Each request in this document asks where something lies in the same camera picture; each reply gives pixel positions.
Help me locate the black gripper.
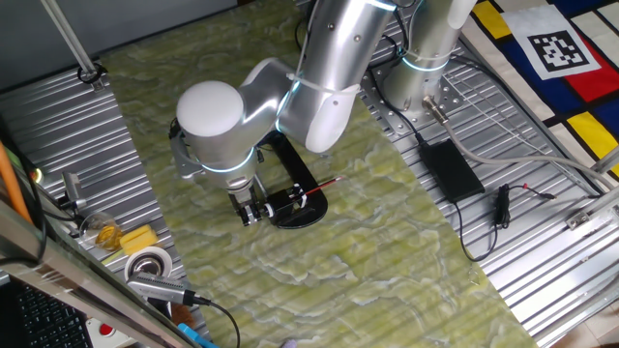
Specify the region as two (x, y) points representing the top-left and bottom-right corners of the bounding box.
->
(226, 185), (264, 227)

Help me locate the black crank pencil sharpener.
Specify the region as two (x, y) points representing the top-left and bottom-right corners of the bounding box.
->
(262, 183), (309, 224)

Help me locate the black C-clamp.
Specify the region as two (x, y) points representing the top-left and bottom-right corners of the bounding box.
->
(253, 130), (329, 230)

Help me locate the red pencil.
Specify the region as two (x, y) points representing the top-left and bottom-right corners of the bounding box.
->
(304, 176), (345, 197)

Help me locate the green marble pattern mat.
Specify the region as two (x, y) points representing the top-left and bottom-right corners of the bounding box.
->
(99, 0), (541, 348)

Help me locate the white tape roll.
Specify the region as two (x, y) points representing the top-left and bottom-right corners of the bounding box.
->
(123, 245), (174, 282)

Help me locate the yellow sponge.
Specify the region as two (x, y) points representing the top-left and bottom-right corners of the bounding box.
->
(118, 223), (161, 257)

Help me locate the brown round object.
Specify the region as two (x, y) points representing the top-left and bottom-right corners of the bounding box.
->
(169, 303), (198, 331)

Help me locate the blue plastic item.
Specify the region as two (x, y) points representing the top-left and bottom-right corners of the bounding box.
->
(176, 322), (220, 348)

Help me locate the glass beaker yellow liquid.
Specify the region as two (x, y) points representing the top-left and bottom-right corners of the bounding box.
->
(78, 211), (125, 253)

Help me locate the red emergency stop box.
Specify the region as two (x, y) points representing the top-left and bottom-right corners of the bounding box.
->
(85, 316), (139, 348)

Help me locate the black power adapter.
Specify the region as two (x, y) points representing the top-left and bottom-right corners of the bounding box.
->
(417, 138), (486, 204)

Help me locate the black keyboard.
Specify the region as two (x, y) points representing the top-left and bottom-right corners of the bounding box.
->
(12, 282), (94, 348)

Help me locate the orange pole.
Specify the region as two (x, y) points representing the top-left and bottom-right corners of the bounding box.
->
(0, 139), (34, 226)

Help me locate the fiducial marker board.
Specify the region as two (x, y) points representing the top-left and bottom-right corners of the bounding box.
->
(461, 0), (619, 181)

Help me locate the white marker tag paper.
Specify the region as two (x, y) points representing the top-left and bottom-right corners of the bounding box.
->
(500, 3), (603, 82)

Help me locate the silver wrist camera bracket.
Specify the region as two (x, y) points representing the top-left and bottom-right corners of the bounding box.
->
(167, 118), (205, 181)

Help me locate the black camera cable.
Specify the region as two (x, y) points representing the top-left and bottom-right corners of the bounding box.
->
(192, 295), (242, 348)

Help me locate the silver depth camera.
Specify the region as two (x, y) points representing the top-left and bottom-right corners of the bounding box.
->
(125, 270), (198, 307)

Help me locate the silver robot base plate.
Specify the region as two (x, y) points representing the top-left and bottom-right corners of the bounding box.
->
(360, 61), (466, 140)

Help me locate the black power cord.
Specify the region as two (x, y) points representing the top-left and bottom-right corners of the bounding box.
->
(369, 62), (427, 145)

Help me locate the small grey camera stand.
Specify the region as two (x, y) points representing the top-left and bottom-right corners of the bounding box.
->
(57, 170), (89, 212)

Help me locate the aluminium frame bar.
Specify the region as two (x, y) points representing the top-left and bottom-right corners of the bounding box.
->
(0, 197), (199, 348)

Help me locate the black bundled adapter cable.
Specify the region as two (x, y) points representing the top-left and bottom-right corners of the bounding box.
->
(453, 182), (557, 264)

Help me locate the aluminium pole with bracket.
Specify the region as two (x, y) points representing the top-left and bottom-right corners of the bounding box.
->
(40, 0), (108, 94)

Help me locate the thick grey robot cable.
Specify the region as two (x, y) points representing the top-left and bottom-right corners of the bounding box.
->
(421, 95), (619, 190)

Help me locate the aluminium corner frame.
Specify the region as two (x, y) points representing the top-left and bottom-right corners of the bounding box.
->
(564, 144), (619, 231)

